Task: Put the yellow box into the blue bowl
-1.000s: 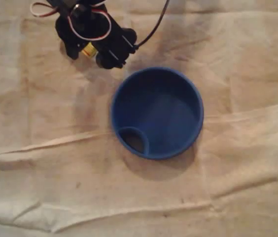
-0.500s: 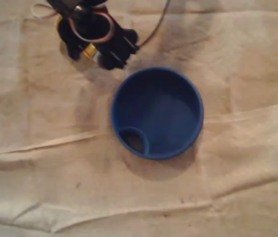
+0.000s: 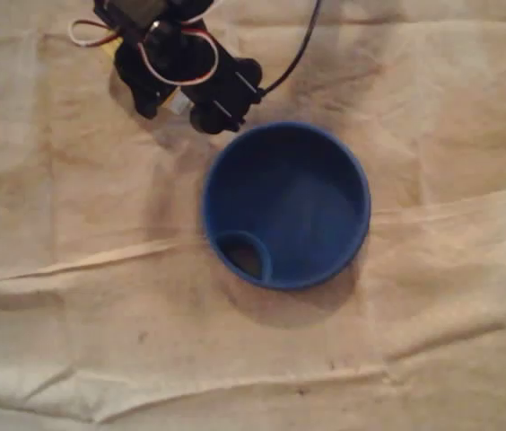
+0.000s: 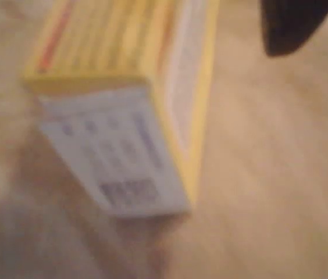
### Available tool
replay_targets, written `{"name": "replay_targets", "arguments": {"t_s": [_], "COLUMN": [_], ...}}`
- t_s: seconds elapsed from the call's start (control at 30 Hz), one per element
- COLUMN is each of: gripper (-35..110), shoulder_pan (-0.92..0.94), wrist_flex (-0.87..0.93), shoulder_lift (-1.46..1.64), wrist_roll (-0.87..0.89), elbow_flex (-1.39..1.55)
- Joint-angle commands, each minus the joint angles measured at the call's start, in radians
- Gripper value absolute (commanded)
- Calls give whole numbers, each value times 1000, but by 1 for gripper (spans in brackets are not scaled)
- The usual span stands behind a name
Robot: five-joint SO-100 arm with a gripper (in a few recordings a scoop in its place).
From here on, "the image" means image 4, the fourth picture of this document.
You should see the yellow cardboard box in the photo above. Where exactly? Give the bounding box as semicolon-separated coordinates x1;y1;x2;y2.
21;0;222;219

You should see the beige wrinkled cloth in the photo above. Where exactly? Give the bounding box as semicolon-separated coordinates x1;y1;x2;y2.
0;0;328;279

